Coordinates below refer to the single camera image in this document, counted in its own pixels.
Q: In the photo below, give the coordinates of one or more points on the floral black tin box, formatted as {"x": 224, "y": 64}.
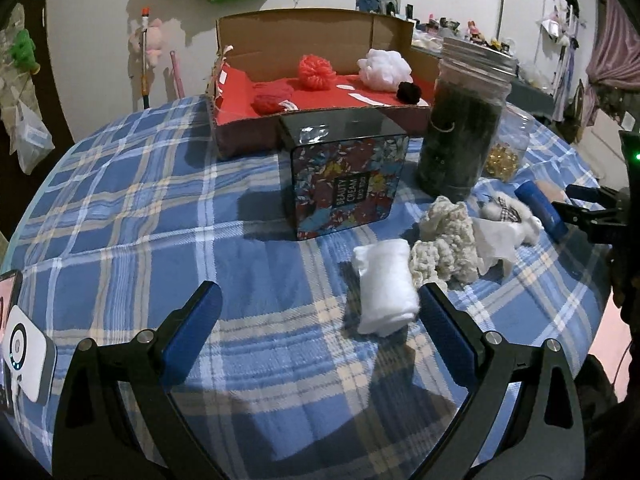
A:
{"x": 340, "y": 185}

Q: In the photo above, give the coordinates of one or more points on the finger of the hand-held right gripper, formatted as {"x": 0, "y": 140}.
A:
{"x": 595, "y": 194}
{"x": 597, "y": 222}

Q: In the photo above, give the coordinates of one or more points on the pink plush toy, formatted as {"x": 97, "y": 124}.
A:
{"x": 150, "y": 40}

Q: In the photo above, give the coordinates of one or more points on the cardboard box red lining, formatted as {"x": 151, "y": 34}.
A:
{"x": 300, "y": 30}

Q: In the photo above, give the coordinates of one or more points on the green plush toy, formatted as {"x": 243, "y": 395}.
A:
{"x": 22, "y": 50}

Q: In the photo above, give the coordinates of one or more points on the smartphone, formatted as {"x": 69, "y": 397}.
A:
{"x": 10, "y": 287}

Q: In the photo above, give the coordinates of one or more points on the blue plaid blanket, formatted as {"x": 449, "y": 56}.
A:
{"x": 150, "y": 210}

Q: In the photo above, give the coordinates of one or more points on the tan round puff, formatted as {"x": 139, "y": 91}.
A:
{"x": 552, "y": 191}

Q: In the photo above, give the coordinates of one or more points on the hanging clear plastic bags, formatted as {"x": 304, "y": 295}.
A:
{"x": 32, "y": 135}

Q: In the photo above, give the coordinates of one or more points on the white gauze cloth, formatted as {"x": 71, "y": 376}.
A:
{"x": 495, "y": 245}

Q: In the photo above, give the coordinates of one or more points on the black fuzzy pom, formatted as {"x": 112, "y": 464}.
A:
{"x": 409, "y": 92}

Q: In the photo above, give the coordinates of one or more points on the white plush bunny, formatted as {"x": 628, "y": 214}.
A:
{"x": 525, "y": 220}

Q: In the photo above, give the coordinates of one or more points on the small jar with gold beads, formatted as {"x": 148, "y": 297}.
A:
{"x": 507, "y": 160}

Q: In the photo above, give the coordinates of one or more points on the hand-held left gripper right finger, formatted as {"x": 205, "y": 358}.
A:
{"x": 447, "y": 335}

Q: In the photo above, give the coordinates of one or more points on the cream crochet scrunchie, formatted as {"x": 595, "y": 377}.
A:
{"x": 445, "y": 230}

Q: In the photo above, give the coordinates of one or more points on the pink paper roll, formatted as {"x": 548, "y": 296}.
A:
{"x": 176, "y": 75}

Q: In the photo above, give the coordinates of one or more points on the dark red yarn scrunchie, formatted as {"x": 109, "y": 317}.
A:
{"x": 270, "y": 97}

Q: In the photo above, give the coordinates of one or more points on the stick with orange tip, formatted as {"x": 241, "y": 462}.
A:
{"x": 145, "y": 60}

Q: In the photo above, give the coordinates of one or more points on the white wardrobe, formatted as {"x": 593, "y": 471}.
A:
{"x": 522, "y": 20}

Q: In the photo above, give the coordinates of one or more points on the pink curtain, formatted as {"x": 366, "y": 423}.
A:
{"x": 615, "y": 45}

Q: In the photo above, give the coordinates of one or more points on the white round-button device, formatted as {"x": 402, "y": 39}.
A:
{"x": 30, "y": 355}

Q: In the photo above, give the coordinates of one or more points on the table with dark cloth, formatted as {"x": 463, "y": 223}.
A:
{"x": 535, "y": 97}

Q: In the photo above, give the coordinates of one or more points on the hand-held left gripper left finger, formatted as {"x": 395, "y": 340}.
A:
{"x": 192, "y": 335}

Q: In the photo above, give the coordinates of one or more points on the white mesh bath pouf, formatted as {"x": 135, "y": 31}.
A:
{"x": 382, "y": 67}

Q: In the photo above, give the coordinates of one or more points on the coral crochet scrunchie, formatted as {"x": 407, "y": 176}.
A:
{"x": 317, "y": 72}

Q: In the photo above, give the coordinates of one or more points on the large glass jar metal lid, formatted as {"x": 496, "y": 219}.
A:
{"x": 455, "y": 135}

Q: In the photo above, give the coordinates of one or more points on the pink-haired doll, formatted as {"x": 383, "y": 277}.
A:
{"x": 473, "y": 30}

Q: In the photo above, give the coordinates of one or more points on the dark brown door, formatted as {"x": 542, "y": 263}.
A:
{"x": 47, "y": 35}

